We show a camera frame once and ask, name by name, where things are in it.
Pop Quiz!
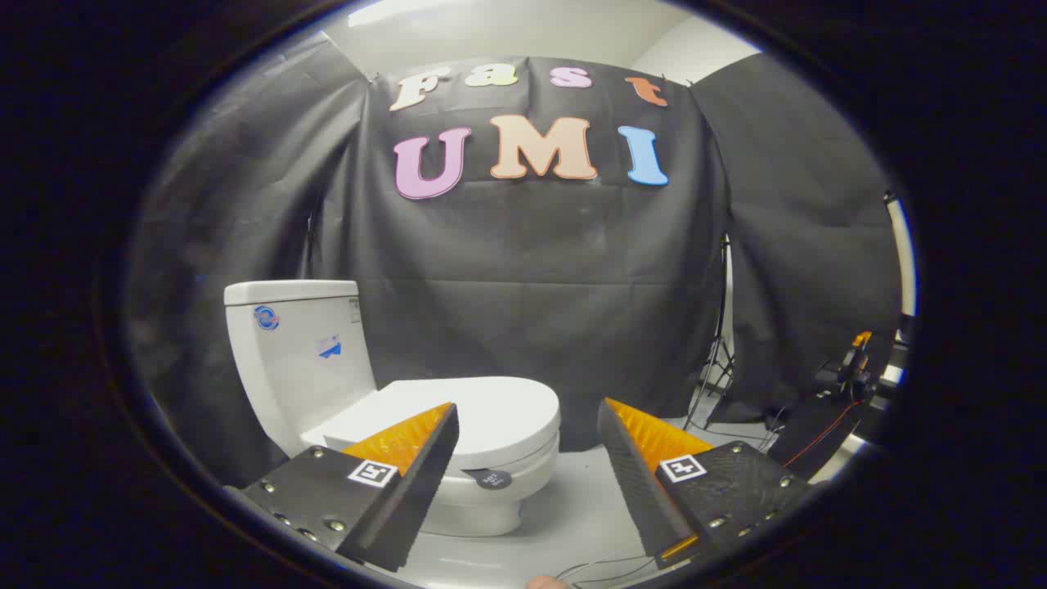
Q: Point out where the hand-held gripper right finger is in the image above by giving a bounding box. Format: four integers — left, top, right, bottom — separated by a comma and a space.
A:
598, 398, 812, 570

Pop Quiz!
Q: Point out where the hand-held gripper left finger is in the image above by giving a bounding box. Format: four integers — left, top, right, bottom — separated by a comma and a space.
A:
225, 401, 460, 573

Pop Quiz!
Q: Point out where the white toilet seat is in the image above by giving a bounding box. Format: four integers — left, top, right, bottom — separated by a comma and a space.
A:
440, 432, 562, 497

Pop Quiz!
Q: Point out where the white toilet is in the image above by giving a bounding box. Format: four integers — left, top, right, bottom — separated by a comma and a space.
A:
224, 280, 562, 538

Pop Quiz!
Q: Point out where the white toilet tank lid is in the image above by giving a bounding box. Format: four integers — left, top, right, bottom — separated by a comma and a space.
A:
224, 280, 361, 307

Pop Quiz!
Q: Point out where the black tripod stand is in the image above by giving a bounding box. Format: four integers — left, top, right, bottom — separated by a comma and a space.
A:
683, 233, 737, 431

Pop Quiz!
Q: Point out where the black backdrop cloth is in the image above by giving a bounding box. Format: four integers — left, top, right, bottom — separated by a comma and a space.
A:
127, 37, 905, 489

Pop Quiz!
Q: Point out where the black orange hand-held device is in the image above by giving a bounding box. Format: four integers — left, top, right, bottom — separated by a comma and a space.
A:
814, 331, 883, 403

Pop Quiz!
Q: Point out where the white light panel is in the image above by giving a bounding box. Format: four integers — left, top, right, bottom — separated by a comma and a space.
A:
883, 191, 919, 318

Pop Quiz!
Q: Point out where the white cable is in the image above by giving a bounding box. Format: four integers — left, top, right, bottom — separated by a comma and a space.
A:
556, 555, 655, 587

